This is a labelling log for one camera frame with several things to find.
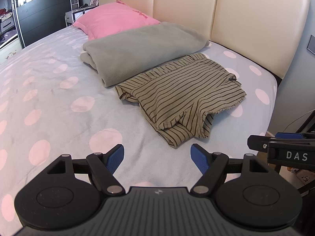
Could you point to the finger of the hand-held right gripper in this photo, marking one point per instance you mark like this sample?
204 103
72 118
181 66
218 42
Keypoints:
288 135

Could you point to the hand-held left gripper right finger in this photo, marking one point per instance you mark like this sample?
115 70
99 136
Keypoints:
198 158

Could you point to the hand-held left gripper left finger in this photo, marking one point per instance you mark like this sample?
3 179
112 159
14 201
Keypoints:
115 158

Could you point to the tan striped shirt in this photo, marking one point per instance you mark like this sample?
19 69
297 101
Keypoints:
177 95

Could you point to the folded grey blanket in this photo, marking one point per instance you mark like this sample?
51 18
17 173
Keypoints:
137 51

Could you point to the cream padded headboard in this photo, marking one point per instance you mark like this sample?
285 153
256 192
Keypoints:
246 17

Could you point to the pink pillow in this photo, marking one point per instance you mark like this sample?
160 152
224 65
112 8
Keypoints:
110 17

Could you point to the white nightstand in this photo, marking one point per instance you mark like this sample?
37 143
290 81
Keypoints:
73 17

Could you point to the dark wardrobe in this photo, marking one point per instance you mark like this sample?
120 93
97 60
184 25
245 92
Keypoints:
41 14

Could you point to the white storage shelf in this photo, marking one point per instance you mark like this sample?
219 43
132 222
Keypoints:
7 36

